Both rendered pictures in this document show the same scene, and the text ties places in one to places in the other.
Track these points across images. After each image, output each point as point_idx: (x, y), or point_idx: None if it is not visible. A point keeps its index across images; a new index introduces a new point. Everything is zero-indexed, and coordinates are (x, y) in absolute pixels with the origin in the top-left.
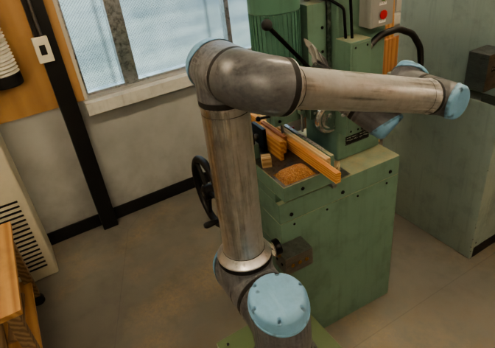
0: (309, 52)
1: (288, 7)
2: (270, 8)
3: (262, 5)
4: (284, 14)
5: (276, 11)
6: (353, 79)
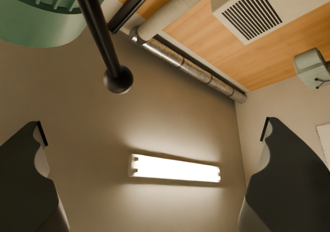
0: (45, 171)
1: (10, 6)
2: (68, 24)
3: (81, 24)
4: None
5: (55, 17)
6: None
